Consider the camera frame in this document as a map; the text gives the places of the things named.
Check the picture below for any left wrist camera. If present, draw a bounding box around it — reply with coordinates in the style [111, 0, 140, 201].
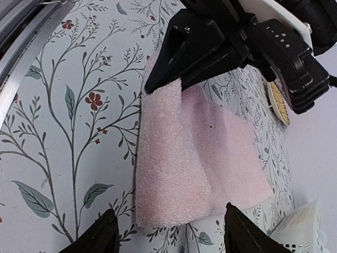
[236, 0, 314, 57]

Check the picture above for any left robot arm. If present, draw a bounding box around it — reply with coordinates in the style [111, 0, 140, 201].
[145, 0, 336, 114]

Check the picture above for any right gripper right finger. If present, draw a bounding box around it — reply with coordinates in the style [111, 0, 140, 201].
[224, 202, 290, 253]

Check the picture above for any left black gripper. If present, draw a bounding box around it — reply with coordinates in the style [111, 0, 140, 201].
[181, 1, 330, 114]

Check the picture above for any yellow woven mat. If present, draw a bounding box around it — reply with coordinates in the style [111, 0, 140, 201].
[266, 82, 291, 127]

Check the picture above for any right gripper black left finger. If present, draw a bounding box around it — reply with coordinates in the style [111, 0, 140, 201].
[60, 209, 120, 253]

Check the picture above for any floral tablecloth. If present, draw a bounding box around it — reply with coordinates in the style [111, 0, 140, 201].
[0, 0, 294, 253]

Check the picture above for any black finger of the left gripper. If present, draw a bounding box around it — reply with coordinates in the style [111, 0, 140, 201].
[145, 9, 198, 94]

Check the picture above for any pink towel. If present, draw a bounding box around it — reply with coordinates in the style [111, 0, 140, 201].
[134, 54, 275, 229]

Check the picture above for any white plastic basket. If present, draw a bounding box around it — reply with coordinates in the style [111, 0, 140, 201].
[270, 200, 329, 253]

